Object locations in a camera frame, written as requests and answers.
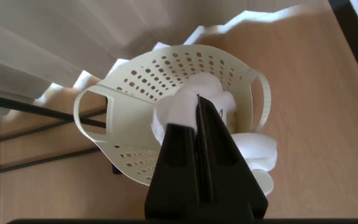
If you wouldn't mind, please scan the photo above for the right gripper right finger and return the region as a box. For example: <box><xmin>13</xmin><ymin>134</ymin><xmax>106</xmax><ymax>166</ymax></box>
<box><xmin>196</xmin><ymin>95</ymin><xmax>269</xmax><ymax>219</ymax></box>

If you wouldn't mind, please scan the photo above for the white laundry basket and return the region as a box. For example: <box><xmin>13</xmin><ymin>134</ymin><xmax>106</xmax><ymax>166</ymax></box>
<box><xmin>73</xmin><ymin>44</ymin><xmax>272</xmax><ymax>187</ymax></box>

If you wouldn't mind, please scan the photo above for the beige curtain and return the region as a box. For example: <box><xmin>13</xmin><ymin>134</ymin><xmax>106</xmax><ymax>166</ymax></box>
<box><xmin>0</xmin><ymin>0</ymin><xmax>329</xmax><ymax>119</ymax></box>

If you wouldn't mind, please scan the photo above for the white garment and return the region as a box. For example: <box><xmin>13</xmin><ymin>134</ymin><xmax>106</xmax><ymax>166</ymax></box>
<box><xmin>150</xmin><ymin>72</ymin><xmax>278</xmax><ymax>197</ymax></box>

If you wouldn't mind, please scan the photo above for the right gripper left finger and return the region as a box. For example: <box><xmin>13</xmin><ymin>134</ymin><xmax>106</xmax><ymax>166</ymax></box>
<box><xmin>144</xmin><ymin>123</ymin><xmax>200</xmax><ymax>219</ymax></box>

